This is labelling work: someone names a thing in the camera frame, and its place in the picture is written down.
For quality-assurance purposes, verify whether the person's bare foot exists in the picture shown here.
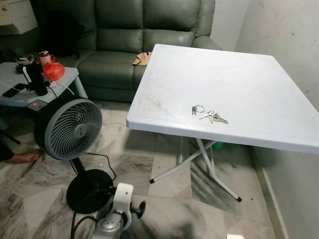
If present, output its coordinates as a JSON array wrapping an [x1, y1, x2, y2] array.
[[0, 141, 40, 165]]

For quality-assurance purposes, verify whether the beige crumpled cloth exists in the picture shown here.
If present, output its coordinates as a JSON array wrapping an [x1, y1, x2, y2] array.
[[132, 51, 153, 67]]

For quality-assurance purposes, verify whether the white plastic folding table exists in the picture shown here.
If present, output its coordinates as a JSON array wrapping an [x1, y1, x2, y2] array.
[[126, 44, 319, 202]]

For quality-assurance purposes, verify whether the red plastic jug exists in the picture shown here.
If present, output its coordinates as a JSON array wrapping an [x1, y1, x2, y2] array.
[[43, 55, 66, 82]]

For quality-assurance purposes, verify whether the black bottle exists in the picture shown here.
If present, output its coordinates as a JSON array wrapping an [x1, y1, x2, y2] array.
[[24, 61, 49, 97]]

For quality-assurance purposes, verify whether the green leather sofa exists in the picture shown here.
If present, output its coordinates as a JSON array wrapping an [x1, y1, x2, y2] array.
[[30, 0, 223, 104]]

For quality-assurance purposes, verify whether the white cup with brown lid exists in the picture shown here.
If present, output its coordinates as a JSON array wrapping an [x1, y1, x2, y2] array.
[[39, 50, 52, 68]]

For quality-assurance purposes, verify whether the grey-blue side table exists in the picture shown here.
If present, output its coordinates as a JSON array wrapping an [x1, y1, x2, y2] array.
[[0, 62, 88, 109]]

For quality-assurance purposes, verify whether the black bag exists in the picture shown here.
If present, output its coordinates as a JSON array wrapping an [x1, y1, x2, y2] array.
[[42, 10, 85, 57]]

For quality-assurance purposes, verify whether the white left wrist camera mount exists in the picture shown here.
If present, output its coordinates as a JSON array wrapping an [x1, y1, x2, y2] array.
[[110, 183, 135, 226]]

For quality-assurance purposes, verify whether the black fan power cable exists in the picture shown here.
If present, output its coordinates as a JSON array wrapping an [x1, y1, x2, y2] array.
[[82, 151, 117, 181]]

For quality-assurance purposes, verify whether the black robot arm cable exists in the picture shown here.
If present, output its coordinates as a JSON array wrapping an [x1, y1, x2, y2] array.
[[69, 213, 100, 239]]

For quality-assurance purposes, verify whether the black grey pedestal fan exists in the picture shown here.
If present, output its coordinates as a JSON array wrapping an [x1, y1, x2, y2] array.
[[27, 97, 117, 215]]

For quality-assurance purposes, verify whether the silver key bunch with ring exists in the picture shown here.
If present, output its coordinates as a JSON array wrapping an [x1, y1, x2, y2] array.
[[191, 104, 229, 125]]

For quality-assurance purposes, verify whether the white charging cable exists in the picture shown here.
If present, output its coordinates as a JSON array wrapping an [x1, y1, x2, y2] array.
[[47, 79, 76, 96]]

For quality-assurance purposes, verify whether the white wall box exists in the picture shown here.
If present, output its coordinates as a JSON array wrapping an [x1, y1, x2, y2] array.
[[0, 0, 38, 36]]

